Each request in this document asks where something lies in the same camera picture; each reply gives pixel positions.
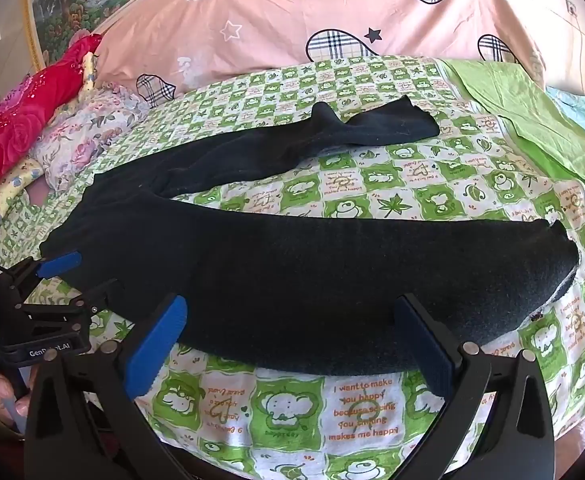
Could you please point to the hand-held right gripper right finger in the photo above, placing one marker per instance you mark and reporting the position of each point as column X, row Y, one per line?
column 423, row 346

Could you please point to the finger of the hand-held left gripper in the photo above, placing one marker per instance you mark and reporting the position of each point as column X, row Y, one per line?
column 80, row 304
column 60, row 265

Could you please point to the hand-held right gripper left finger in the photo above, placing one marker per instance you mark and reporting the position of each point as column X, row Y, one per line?
column 157, row 346

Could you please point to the black pants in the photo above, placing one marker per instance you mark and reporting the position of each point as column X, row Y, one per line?
column 297, row 285

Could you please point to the pink cloth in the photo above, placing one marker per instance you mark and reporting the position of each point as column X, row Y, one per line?
column 39, row 194

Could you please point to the green checked cartoon bed sheet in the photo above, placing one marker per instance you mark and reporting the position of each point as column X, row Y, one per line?
column 362, row 410

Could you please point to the yellow floral cloth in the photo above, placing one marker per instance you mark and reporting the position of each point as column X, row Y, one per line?
column 20, row 175

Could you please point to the pale floral pillow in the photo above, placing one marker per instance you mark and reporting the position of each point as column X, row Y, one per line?
column 87, row 135

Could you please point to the red floral quilt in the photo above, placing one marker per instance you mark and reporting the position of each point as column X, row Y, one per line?
column 17, row 135

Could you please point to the plain green cloth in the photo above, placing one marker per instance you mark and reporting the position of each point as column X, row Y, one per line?
column 522, row 110

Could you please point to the framed landscape painting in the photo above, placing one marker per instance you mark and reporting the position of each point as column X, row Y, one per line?
column 72, row 5

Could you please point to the light blue cloth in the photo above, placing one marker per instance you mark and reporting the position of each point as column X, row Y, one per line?
column 582, row 105

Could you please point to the pink quilt with plaid hearts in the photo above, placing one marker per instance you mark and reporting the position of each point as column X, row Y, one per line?
column 297, row 10

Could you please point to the white wall socket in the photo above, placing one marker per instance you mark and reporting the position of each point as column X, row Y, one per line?
column 570, row 7

